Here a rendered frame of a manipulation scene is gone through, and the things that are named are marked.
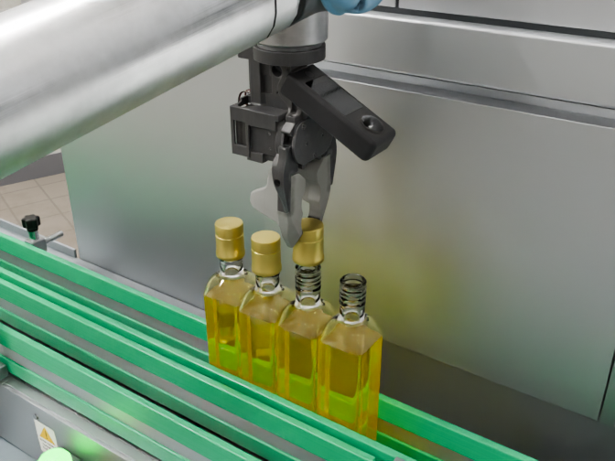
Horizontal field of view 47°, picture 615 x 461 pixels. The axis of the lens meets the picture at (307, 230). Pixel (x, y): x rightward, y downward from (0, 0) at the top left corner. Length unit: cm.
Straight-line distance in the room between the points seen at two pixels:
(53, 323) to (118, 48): 77
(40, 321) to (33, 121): 80
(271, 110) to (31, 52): 37
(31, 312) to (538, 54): 81
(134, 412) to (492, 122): 54
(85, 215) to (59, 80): 96
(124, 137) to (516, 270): 65
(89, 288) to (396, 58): 64
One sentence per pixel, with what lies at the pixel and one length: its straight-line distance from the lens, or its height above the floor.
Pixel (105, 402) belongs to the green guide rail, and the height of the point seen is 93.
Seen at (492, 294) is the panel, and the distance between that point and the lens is 84.
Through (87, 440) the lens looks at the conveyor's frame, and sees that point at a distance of 101.
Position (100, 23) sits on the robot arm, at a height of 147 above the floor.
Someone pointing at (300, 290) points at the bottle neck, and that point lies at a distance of 80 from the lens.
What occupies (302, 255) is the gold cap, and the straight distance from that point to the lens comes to 77.
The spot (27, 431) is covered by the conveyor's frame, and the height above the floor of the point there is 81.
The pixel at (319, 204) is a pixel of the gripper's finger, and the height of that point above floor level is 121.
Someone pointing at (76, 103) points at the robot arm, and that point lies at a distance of 39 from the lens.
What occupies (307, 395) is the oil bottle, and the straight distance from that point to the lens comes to 86.
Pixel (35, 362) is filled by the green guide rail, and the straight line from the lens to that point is 105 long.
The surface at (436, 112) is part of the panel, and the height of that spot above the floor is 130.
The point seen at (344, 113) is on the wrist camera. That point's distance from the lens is 68.
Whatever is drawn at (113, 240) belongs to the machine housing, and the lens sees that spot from 130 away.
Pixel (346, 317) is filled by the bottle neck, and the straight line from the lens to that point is 78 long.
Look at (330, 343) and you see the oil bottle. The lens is 79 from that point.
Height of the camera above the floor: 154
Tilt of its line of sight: 28 degrees down
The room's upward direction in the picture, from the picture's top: straight up
